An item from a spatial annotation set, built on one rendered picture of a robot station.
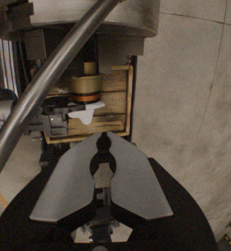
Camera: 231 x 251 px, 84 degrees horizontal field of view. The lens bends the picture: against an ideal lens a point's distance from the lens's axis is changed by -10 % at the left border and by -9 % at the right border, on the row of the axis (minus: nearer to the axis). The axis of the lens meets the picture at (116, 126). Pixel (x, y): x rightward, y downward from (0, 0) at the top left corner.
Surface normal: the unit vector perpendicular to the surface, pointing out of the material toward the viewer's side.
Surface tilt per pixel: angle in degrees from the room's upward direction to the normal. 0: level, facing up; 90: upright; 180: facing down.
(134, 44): 0
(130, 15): 23
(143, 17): 32
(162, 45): 0
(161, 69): 0
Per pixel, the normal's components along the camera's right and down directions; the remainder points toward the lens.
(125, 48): 0.22, 0.47
